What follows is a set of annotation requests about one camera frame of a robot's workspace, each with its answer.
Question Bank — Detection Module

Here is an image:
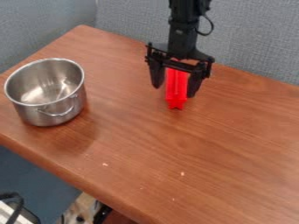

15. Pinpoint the clutter under table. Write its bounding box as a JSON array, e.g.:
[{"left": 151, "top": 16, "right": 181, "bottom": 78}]
[{"left": 56, "top": 192, "right": 137, "bottom": 224}]

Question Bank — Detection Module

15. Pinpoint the stainless steel pot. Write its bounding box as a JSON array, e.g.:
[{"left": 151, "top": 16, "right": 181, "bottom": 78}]
[{"left": 4, "top": 58, "right": 87, "bottom": 127}]

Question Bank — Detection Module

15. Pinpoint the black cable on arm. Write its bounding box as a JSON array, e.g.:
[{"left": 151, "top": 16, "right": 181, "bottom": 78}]
[{"left": 195, "top": 12, "right": 215, "bottom": 37}]

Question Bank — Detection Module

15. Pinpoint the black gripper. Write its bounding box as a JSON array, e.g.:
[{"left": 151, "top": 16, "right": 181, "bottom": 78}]
[{"left": 144, "top": 20, "right": 215, "bottom": 98}]

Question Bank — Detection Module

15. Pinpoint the red star-shaped block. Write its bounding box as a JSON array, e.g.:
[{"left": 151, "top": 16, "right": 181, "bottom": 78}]
[{"left": 164, "top": 68, "right": 188, "bottom": 109}]

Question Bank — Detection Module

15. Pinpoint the white striped object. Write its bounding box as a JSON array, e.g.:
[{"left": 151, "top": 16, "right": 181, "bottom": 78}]
[{"left": 0, "top": 201, "right": 33, "bottom": 224}]

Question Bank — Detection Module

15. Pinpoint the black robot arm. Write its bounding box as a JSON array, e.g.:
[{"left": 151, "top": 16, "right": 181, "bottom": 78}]
[{"left": 144, "top": 0, "right": 215, "bottom": 98}]

